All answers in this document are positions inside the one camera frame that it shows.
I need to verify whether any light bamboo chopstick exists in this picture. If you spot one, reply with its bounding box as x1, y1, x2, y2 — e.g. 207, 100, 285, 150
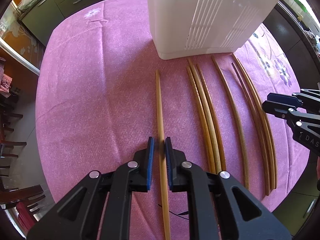
156, 70, 171, 239

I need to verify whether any white plastic utensil holder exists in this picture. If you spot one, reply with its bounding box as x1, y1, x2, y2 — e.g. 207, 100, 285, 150
148, 0, 279, 60

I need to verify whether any glass sliding door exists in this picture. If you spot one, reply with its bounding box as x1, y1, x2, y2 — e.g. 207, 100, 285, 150
1, 1, 45, 75

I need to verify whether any dark wooden chopstick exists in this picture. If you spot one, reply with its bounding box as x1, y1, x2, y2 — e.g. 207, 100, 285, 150
231, 62, 271, 196

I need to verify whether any pink floral tablecloth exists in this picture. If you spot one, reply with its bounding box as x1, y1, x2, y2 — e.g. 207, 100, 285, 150
35, 0, 311, 240

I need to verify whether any brown bamboo chopstick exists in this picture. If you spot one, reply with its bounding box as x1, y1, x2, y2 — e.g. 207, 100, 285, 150
211, 56, 249, 190
196, 64, 226, 171

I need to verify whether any dark wooden chair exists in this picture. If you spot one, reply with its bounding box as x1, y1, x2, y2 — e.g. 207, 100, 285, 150
1, 89, 46, 211

